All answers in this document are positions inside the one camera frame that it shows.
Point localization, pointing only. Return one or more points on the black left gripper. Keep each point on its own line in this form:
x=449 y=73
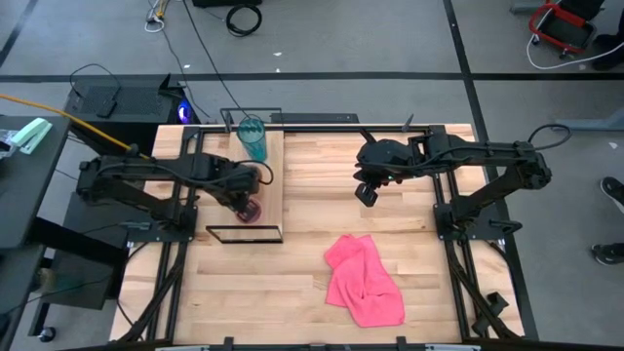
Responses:
x=239 y=183

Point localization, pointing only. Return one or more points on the teal faceted plastic cup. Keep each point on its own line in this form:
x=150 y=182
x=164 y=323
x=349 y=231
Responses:
x=253 y=141

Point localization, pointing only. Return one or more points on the black cart base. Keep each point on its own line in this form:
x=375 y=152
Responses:
x=78 y=283

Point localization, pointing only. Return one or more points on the black aluminium rig frame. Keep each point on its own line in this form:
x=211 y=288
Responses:
x=341 y=128

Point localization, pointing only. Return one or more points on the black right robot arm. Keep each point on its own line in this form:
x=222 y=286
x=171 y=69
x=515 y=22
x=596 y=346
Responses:
x=487 y=151

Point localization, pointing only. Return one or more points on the black plastic hook bracket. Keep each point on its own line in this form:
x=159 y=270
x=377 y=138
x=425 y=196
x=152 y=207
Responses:
x=497 y=302

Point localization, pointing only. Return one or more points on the pink plastic cup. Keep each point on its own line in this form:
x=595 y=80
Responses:
x=256 y=219

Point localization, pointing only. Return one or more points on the black frame wooden board shelf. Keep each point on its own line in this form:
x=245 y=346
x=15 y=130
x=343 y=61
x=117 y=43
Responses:
x=273 y=195

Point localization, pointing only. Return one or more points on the grey metal desk foot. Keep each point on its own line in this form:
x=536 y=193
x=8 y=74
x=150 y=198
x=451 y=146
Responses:
x=595 y=123

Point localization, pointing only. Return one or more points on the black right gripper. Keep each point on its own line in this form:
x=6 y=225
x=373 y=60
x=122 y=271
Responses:
x=390 y=161

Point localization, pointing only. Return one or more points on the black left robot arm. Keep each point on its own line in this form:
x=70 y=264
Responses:
x=146 y=168

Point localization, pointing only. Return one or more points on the pink knitted cloth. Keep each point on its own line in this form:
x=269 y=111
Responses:
x=363 y=283

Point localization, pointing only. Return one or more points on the black caster wheel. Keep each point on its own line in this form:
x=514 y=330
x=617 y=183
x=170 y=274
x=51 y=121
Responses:
x=48 y=334

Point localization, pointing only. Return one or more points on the red framed dolly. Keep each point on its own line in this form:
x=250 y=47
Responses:
x=565 y=31

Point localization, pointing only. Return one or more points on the person's shoe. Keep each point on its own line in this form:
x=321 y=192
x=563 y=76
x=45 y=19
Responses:
x=609 y=254
x=614 y=190

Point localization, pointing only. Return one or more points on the black computer tower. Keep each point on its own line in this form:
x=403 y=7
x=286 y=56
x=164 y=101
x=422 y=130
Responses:
x=141 y=102

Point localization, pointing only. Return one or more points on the dark grey side desk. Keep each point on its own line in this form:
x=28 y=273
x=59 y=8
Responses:
x=29 y=195

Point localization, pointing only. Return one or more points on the small black flat device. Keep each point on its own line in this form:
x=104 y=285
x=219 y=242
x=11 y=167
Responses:
x=106 y=108

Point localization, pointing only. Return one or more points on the mint green stapler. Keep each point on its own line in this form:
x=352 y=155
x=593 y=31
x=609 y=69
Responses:
x=31 y=134

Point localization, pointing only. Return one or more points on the clear plastic item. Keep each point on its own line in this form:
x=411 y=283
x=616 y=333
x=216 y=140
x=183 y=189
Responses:
x=6 y=146

